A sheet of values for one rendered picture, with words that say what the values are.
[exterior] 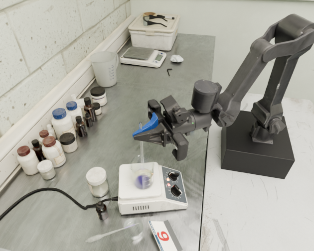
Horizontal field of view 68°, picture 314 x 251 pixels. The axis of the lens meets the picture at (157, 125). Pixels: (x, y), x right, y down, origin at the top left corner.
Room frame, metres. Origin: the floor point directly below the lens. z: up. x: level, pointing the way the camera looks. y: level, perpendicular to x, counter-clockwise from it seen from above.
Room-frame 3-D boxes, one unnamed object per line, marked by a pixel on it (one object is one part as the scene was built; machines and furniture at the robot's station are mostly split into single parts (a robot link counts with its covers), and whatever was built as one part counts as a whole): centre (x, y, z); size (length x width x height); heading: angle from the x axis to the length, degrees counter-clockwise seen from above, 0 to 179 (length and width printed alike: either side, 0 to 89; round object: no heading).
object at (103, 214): (0.35, 0.16, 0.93); 0.03 x 0.03 x 0.07
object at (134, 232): (0.31, 0.06, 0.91); 0.06 x 0.06 x 0.02
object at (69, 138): (0.63, 0.33, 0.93); 0.05 x 0.05 x 0.06
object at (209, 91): (0.49, -0.14, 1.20); 0.11 x 0.08 x 0.12; 109
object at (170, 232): (0.29, -0.02, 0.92); 0.09 x 0.06 x 0.04; 24
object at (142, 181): (0.41, 0.04, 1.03); 0.07 x 0.06 x 0.08; 111
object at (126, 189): (0.42, 0.05, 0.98); 0.12 x 0.12 x 0.01; 6
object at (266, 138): (0.58, -0.35, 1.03); 0.07 x 0.07 x 0.06; 78
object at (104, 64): (1.14, 0.26, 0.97); 0.18 x 0.13 x 0.15; 147
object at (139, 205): (0.42, 0.03, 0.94); 0.22 x 0.13 x 0.08; 96
